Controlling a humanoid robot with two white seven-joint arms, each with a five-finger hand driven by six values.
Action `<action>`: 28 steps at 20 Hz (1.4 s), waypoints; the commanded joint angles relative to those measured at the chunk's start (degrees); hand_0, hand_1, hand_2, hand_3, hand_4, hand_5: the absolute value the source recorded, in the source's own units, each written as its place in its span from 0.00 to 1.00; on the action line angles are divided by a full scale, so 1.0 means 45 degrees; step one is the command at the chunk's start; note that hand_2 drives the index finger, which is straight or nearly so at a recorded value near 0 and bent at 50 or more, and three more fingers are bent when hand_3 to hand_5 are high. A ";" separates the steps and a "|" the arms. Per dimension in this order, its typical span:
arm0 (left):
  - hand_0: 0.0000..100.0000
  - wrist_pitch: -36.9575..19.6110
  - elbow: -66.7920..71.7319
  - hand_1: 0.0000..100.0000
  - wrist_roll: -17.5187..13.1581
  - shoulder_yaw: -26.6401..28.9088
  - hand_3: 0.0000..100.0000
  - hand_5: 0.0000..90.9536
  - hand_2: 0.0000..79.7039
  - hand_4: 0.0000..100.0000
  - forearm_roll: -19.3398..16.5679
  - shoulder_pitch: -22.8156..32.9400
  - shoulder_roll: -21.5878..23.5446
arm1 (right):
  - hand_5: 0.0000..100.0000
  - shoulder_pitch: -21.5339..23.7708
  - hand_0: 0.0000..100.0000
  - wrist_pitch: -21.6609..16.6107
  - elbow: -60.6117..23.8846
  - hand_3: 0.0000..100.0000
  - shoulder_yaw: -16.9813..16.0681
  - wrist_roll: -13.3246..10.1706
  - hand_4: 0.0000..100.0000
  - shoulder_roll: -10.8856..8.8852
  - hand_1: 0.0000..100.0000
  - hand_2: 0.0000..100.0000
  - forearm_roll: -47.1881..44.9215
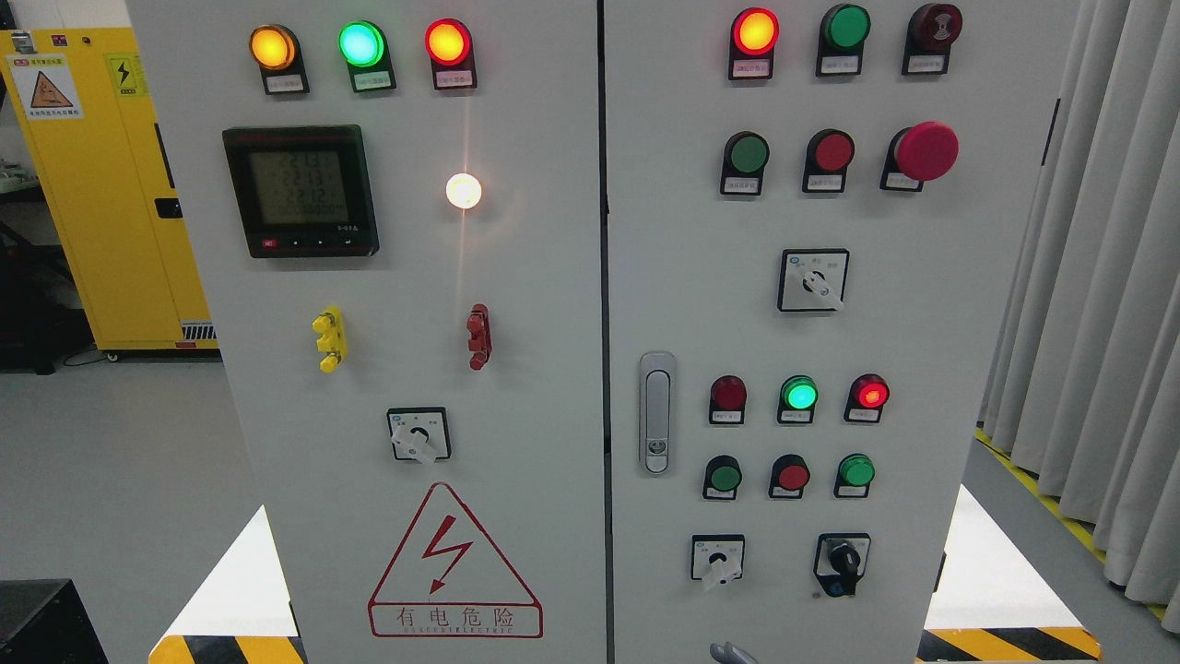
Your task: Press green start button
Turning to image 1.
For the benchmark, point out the green push button lower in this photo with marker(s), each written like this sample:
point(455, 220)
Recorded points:
point(721, 479)

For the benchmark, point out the green push button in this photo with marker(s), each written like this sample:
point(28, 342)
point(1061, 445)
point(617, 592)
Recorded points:
point(721, 479)
point(744, 158)

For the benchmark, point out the green push button upper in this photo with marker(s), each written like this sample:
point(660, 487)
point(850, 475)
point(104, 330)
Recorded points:
point(744, 158)

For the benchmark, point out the red push button lower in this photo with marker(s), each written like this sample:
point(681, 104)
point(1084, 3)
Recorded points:
point(789, 477)

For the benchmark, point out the red push button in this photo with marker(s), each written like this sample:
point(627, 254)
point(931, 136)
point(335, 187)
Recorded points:
point(830, 151)
point(789, 477)

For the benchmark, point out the red push button upper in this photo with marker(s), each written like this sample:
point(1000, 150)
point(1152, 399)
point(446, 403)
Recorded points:
point(830, 151)

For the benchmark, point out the green illuminated button lower right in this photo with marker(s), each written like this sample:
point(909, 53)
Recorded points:
point(854, 477)

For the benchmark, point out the red emergency stop mushroom button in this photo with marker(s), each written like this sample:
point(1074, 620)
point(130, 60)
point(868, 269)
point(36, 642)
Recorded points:
point(919, 154)

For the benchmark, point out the grey electrical control cabinet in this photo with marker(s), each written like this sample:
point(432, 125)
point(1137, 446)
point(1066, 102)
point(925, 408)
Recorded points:
point(597, 130)

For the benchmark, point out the red terminal connector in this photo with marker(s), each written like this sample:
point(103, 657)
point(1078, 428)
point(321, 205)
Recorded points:
point(479, 343)

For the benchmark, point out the dark red indicator light middle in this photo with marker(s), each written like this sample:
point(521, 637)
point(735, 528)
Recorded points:
point(728, 401)

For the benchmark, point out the white lit indicator light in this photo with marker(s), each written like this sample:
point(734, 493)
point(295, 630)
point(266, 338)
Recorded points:
point(463, 190)

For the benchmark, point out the lit green indicator light middle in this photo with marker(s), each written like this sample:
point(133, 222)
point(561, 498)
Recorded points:
point(798, 397)

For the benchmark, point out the yellow terminal connector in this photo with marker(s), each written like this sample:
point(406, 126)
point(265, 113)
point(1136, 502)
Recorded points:
point(332, 341)

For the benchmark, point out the lit red indicator light middle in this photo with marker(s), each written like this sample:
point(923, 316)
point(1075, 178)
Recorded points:
point(867, 397)

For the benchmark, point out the red electrical hazard warning sticker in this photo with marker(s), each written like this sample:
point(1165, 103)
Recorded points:
point(449, 579)

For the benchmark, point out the black digital power meter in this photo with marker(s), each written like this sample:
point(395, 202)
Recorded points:
point(302, 190)

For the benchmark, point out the red indicator light top left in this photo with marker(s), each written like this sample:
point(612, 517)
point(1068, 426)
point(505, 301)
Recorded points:
point(451, 50)

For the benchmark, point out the red indicator light top right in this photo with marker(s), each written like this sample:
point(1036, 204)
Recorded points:
point(752, 42)

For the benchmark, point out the green indicator light top left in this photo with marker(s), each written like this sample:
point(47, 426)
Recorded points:
point(364, 48)

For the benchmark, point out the green indicator light top right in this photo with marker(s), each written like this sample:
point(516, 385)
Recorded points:
point(843, 31)

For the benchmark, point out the yellow indicator light top left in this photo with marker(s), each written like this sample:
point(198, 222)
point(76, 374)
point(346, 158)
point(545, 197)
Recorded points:
point(278, 54)

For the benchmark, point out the dark red buzzer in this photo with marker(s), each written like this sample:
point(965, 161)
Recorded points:
point(933, 28)

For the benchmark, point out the grey curtain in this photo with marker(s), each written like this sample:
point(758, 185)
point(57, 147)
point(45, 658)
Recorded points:
point(1084, 385)

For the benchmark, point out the yellow safety storage cabinet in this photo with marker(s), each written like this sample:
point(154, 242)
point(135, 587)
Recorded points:
point(83, 102)

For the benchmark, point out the black box bottom left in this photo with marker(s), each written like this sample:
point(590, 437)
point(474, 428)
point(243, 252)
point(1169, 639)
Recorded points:
point(44, 621)

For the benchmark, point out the grey cabinet door handle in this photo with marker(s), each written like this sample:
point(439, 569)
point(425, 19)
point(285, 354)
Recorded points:
point(656, 372)

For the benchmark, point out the left door rotary selector switch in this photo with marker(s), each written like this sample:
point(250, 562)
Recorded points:
point(419, 434)

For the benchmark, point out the upper right rotary selector switch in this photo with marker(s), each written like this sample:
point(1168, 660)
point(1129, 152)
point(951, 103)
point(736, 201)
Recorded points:
point(812, 280)

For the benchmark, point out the lower white rotary selector switch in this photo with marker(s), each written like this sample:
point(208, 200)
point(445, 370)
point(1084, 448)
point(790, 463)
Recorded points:
point(716, 560)

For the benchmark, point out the black knob selector switch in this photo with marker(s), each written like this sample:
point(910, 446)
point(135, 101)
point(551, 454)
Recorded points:
point(841, 562)

